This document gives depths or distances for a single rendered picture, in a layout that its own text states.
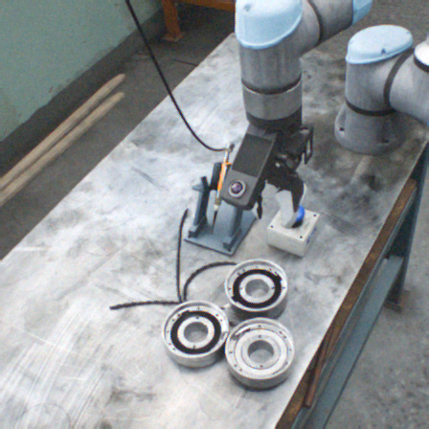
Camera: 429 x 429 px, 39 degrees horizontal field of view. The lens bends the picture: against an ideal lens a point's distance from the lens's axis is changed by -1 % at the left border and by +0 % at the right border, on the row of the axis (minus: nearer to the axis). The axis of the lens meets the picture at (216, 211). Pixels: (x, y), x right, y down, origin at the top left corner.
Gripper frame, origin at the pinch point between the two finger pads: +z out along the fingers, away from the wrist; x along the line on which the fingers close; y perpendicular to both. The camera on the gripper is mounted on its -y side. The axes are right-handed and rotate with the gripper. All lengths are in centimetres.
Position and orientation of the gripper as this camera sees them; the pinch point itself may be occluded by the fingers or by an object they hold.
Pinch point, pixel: (271, 220)
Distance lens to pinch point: 91.5
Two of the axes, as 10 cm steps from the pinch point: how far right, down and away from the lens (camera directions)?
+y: 5.1, -6.6, 5.6
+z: 1.0, 6.9, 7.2
